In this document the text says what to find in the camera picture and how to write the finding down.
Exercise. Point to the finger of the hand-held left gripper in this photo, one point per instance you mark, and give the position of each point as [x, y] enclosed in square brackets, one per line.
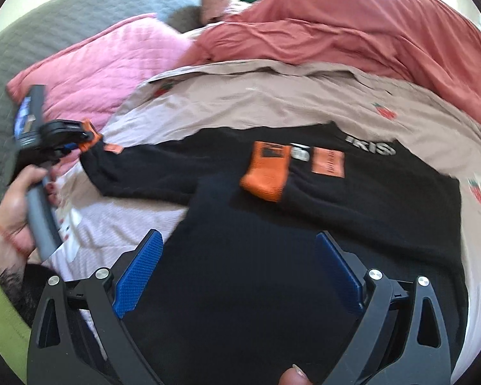
[70, 147]
[70, 129]

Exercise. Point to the person's right hand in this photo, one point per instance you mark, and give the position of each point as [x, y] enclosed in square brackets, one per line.
[294, 376]

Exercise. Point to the person's left hand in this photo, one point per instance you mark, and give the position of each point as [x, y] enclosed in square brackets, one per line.
[12, 212]

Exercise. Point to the beige strawberry print blanket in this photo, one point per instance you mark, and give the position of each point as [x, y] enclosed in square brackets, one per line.
[264, 100]

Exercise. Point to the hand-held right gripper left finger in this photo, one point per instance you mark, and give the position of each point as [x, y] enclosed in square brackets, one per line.
[138, 272]

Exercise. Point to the grey fuzzy cloth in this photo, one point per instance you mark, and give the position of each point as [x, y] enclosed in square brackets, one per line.
[184, 20]

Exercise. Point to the black sweater with orange cuffs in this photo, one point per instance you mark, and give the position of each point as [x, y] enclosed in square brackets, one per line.
[232, 288]

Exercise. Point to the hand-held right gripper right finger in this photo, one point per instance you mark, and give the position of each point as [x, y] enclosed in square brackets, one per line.
[338, 272]

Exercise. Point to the pink quilted blanket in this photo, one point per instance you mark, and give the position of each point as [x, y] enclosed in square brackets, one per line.
[104, 68]

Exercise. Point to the coral red duvet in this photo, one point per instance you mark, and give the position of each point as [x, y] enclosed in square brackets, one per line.
[364, 28]

